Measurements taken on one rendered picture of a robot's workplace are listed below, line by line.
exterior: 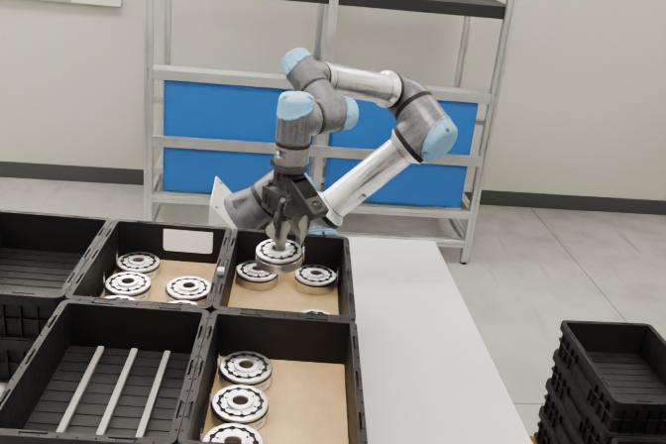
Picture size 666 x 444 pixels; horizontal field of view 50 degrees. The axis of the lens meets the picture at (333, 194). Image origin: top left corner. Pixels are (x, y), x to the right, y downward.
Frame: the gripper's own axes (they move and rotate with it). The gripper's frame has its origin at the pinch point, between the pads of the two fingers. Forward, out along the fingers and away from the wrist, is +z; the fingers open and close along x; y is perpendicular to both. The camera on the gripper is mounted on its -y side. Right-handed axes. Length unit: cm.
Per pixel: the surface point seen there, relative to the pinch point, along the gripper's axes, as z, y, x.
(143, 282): 13.0, 24.5, 23.3
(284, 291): 16.3, 7.2, -5.6
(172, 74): 9, 180, -78
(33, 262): 16, 53, 38
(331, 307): 16.3, -4.7, -10.2
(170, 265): 16.3, 33.7, 10.3
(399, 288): 30, 7, -50
